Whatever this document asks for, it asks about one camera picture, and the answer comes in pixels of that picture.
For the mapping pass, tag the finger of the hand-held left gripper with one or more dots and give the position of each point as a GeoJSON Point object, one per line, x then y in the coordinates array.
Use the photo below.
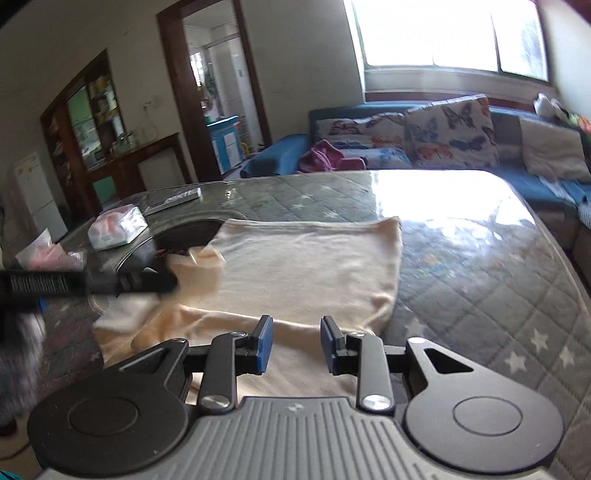
{"type": "Point", "coordinates": [138, 282]}

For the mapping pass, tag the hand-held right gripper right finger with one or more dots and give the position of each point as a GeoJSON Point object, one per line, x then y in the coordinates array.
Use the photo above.
{"type": "Point", "coordinates": [328, 346]}

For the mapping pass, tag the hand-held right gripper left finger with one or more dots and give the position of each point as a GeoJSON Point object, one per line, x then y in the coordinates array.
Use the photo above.
{"type": "Point", "coordinates": [265, 346]}

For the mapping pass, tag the cream garment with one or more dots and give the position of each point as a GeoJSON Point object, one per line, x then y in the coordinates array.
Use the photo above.
{"type": "Point", "coordinates": [300, 277]}

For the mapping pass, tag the person's left hand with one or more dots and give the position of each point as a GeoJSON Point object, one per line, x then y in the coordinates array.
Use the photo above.
{"type": "Point", "coordinates": [21, 369]}

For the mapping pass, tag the pink plastic bag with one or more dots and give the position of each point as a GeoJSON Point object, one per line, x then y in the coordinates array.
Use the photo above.
{"type": "Point", "coordinates": [46, 256]}

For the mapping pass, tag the white pink tissue pack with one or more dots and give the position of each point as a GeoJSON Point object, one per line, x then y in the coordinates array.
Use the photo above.
{"type": "Point", "coordinates": [115, 228]}

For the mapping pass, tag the round black induction cooker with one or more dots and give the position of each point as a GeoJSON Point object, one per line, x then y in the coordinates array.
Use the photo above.
{"type": "Point", "coordinates": [184, 237]}

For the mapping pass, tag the white refrigerator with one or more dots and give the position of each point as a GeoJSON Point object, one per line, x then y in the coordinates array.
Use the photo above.
{"type": "Point", "coordinates": [37, 198]}

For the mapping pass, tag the grey remote control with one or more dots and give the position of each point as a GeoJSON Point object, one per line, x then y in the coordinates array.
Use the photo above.
{"type": "Point", "coordinates": [175, 199]}

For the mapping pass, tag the wooden shelf cabinet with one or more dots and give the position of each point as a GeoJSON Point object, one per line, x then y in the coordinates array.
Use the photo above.
{"type": "Point", "coordinates": [57, 152]}

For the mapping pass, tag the dark wooden counter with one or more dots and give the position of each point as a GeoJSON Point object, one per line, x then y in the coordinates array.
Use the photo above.
{"type": "Point", "coordinates": [157, 147]}

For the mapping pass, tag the glass jar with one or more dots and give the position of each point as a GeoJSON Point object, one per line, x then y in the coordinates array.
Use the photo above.
{"type": "Point", "coordinates": [124, 143]}

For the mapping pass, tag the grey quilted star tablecloth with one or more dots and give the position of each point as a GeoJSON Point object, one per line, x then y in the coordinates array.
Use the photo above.
{"type": "Point", "coordinates": [461, 286]}

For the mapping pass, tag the blue cabinet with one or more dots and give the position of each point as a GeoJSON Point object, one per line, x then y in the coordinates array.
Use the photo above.
{"type": "Point", "coordinates": [226, 147]}

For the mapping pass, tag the blue sofa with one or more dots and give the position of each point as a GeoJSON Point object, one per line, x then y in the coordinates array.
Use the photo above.
{"type": "Point", "coordinates": [277, 154]}

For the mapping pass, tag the magenta garment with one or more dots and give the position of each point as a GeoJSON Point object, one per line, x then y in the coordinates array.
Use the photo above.
{"type": "Point", "coordinates": [325, 157]}

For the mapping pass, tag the hanging cloth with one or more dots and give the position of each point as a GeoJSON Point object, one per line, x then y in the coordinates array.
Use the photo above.
{"type": "Point", "coordinates": [210, 92]}

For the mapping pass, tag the large butterfly print cushion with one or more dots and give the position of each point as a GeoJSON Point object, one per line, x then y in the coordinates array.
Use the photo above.
{"type": "Point", "coordinates": [450, 134]}

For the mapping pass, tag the blue blanket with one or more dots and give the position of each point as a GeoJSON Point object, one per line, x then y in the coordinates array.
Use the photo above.
{"type": "Point", "coordinates": [572, 189]}

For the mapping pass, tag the grey cushion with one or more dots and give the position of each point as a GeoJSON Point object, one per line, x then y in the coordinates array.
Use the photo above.
{"type": "Point", "coordinates": [551, 147]}

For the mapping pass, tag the panda plush toy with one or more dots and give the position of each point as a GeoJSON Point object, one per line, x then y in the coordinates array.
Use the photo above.
{"type": "Point", "coordinates": [545, 104]}

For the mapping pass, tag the window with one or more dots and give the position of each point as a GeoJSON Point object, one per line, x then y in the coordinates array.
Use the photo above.
{"type": "Point", "coordinates": [415, 32]}

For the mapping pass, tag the dark wooden door frame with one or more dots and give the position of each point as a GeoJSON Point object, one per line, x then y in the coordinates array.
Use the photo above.
{"type": "Point", "coordinates": [178, 92]}

